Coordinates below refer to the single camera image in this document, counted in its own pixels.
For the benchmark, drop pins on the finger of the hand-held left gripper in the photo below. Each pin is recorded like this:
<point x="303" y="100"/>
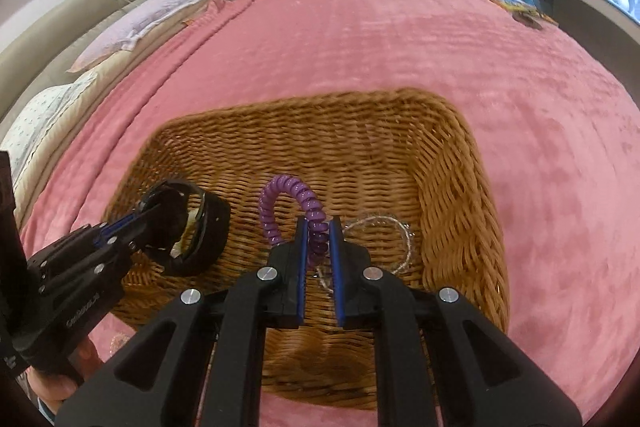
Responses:
<point x="125" y="223"/>
<point x="155" y="235"/>

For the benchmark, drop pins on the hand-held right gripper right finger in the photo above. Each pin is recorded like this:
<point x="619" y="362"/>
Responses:
<point x="335" y="267"/>

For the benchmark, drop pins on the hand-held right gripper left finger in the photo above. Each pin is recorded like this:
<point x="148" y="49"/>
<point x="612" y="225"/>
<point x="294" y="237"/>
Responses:
<point x="301" y="257"/>

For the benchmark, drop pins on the brown wicker basket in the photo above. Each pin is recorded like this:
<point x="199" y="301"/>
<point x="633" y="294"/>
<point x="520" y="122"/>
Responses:
<point x="350" y="147"/>

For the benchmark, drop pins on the person's left hand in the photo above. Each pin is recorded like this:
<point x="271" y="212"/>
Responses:
<point x="55" y="389"/>

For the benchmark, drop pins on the white floral pillow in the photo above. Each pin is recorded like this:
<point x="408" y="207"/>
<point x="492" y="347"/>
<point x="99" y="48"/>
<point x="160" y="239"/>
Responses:
<point x="45" y="112"/>

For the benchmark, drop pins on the beige quilt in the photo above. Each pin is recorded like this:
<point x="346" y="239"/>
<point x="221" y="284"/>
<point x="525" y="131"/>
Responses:
<point x="115" y="62"/>

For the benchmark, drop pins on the purple floral pillow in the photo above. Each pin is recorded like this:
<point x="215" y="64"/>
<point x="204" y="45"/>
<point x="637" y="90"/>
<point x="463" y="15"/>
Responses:
<point x="145" y="17"/>

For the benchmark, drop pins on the beige padded headboard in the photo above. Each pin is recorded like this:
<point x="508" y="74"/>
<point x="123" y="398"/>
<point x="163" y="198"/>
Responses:
<point x="60" y="17"/>

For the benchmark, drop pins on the colourful flat packet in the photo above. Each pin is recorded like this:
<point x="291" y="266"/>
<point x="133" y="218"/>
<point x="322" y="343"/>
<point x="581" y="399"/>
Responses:
<point x="515" y="3"/>

